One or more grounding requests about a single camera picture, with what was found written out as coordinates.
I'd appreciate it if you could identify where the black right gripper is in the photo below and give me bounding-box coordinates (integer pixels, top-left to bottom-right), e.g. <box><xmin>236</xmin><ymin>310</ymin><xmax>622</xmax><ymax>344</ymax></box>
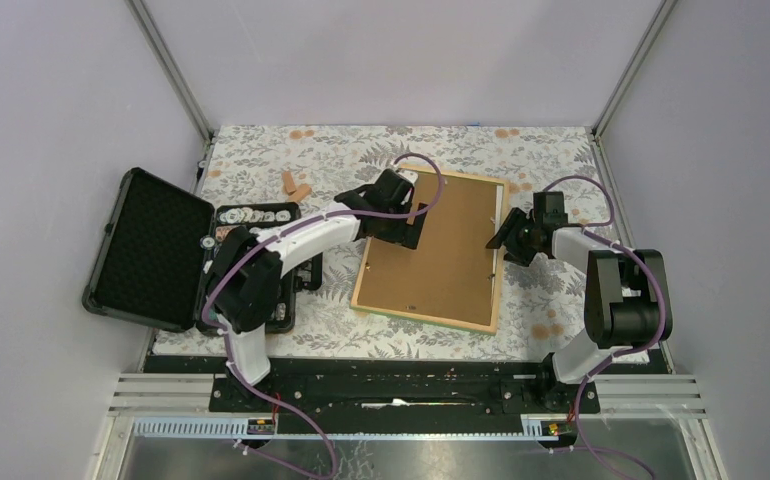
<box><xmin>484</xmin><ymin>208</ymin><xmax>541</xmax><ymax>268</ymax></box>

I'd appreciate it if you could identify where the wooden picture frame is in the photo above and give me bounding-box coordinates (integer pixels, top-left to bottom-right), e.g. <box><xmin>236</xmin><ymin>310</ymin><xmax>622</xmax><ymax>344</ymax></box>
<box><xmin>349</xmin><ymin>162</ymin><xmax>512</xmax><ymax>337</ymax></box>

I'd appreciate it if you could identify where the brown cardboard backing board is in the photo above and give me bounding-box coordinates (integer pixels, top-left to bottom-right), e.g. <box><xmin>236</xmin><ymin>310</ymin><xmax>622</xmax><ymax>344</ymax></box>
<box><xmin>355</xmin><ymin>169</ymin><xmax>504</xmax><ymax>327</ymax></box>

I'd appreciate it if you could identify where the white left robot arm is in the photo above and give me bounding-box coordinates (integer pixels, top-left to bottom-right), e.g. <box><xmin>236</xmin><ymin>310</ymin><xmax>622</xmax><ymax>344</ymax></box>
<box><xmin>201</xmin><ymin>168</ymin><xmax>430</xmax><ymax>411</ymax></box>

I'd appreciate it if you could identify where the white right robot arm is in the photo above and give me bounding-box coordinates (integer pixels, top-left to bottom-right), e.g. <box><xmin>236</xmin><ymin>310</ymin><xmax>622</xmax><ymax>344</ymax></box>
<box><xmin>486</xmin><ymin>191</ymin><xmax>672</xmax><ymax>412</ymax></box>

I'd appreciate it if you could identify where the tan wooden block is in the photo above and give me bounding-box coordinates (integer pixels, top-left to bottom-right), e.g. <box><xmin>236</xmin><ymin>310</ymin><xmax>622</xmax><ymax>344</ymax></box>
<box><xmin>288</xmin><ymin>184</ymin><xmax>312</xmax><ymax>204</ymax></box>
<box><xmin>281</xmin><ymin>171</ymin><xmax>297</xmax><ymax>196</ymax></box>

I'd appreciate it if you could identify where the black poker chip case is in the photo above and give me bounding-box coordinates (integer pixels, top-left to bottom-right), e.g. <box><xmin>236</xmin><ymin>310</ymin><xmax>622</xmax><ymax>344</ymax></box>
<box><xmin>82</xmin><ymin>168</ymin><xmax>301</xmax><ymax>334</ymax></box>

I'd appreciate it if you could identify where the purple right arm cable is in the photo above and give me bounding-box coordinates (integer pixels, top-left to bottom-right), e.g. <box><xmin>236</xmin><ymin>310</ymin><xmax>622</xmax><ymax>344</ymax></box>
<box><xmin>538</xmin><ymin>174</ymin><xmax>669</xmax><ymax>480</ymax></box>

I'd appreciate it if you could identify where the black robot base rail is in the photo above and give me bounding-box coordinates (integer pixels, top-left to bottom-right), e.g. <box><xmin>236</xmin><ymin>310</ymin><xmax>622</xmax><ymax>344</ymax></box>
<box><xmin>144</xmin><ymin>356</ymin><xmax>584</xmax><ymax>425</ymax></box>

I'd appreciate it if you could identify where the aluminium cable tray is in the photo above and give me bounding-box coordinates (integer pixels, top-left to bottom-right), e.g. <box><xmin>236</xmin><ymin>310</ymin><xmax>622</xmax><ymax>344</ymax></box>
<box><xmin>109</xmin><ymin>374</ymin><xmax>707</xmax><ymax>442</ymax></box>

